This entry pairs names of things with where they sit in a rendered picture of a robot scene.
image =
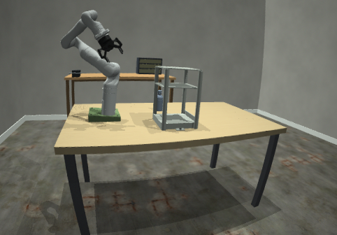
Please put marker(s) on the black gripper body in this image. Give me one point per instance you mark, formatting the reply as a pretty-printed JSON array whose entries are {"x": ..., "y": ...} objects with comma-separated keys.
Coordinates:
[{"x": 105, "y": 41}]

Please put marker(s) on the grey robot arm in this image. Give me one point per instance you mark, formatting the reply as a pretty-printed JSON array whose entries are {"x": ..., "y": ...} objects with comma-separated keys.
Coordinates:
[{"x": 110, "y": 70}]

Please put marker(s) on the grey shelving unit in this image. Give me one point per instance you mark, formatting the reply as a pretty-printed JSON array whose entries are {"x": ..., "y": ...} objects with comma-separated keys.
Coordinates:
[{"x": 178, "y": 121}]

